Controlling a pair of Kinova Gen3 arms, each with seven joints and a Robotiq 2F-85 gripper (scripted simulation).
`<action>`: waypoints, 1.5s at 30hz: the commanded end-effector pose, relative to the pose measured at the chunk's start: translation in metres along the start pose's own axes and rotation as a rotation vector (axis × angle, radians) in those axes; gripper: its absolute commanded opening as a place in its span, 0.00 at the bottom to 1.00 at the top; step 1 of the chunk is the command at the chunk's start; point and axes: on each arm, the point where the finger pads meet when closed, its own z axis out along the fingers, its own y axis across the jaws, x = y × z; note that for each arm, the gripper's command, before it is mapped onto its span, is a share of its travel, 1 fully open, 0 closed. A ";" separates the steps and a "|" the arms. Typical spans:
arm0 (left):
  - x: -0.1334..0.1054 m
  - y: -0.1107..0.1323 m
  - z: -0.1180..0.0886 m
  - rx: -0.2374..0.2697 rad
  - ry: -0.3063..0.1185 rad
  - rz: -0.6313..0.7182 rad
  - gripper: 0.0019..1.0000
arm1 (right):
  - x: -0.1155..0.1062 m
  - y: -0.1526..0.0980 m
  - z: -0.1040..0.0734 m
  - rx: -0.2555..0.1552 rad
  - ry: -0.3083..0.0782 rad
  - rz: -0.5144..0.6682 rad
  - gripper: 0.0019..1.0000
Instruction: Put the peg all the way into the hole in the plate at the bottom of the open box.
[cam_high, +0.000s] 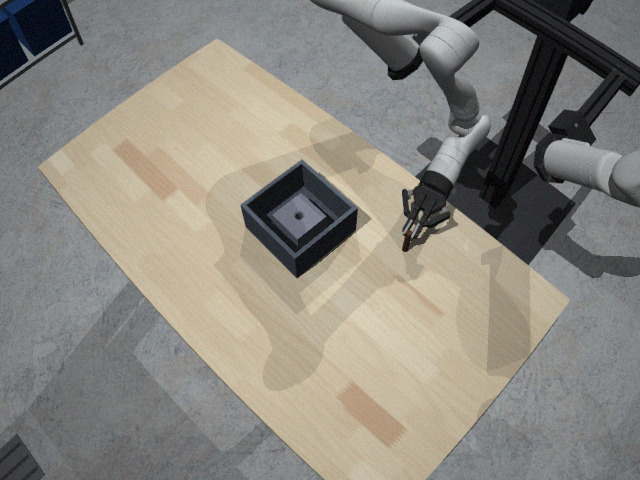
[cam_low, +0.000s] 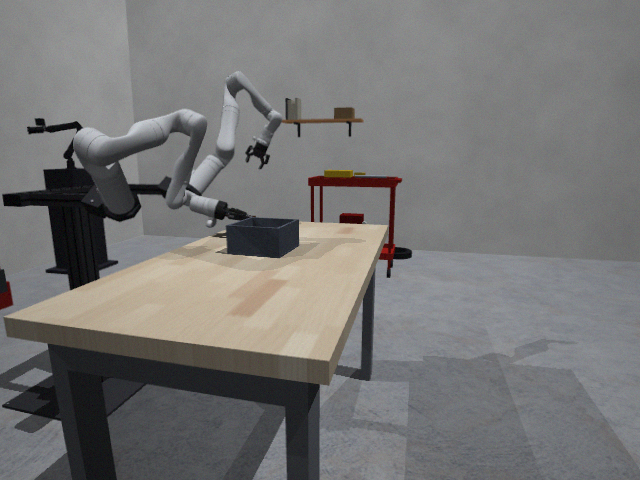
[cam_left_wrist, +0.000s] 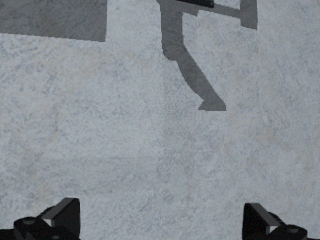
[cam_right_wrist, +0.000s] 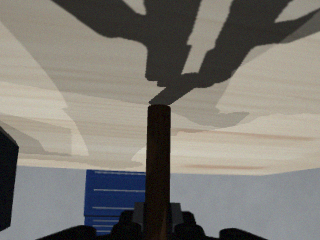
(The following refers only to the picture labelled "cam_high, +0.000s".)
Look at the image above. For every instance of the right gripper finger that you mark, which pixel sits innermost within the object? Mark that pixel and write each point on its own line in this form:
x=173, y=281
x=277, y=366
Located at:
x=406, y=195
x=424, y=222

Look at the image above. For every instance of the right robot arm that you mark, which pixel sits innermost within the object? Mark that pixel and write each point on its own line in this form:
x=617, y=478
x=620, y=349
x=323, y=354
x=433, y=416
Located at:
x=448, y=46

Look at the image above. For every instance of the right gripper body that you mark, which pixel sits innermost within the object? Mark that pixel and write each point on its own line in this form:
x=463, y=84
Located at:
x=435, y=185

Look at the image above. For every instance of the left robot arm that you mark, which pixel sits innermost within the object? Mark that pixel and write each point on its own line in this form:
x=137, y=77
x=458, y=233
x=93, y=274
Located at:
x=577, y=162

